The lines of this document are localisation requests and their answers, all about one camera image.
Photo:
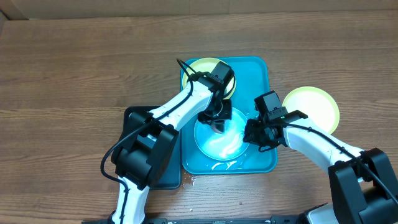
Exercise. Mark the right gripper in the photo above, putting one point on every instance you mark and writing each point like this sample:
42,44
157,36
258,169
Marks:
252,137

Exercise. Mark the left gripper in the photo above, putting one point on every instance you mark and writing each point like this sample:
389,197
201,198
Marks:
205,119

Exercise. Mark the orange green sponge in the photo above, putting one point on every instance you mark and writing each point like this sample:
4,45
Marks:
218,127

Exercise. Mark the light blue plate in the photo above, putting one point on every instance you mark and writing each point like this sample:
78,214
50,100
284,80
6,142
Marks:
222,146

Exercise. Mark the yellow plate with blue stain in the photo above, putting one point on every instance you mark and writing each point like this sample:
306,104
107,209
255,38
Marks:
207,65

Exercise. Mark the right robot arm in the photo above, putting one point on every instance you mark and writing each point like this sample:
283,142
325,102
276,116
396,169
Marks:
363,183

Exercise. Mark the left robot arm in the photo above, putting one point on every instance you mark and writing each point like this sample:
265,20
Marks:
138,160

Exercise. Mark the teal plastic tray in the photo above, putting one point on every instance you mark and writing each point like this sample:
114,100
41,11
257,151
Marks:
252,81

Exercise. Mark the black water tray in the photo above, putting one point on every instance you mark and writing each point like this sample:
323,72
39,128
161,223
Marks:
171,178

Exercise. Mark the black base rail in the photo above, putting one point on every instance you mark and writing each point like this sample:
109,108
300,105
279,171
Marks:
276,219

